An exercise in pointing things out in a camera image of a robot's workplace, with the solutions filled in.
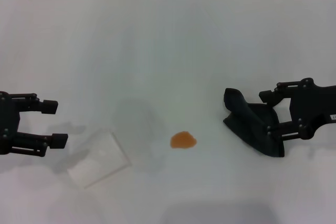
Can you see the dark blue rag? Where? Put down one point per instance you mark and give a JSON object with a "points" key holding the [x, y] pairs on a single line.
{"points": [[244, 119]]}

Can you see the brown water stain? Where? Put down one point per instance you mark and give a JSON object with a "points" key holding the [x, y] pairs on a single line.
{"points": [[183, 140]]}

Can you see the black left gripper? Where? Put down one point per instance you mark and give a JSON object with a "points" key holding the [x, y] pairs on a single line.
{"points": [[8, 119]]}

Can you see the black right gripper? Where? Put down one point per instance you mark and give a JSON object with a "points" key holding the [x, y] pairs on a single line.
{"points": [[309, 108]]}

